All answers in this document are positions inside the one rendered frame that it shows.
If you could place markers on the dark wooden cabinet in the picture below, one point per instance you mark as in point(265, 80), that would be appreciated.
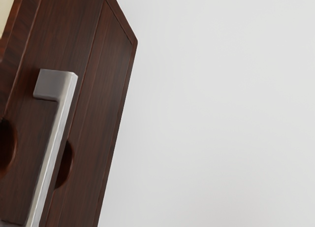
point(103, 89)

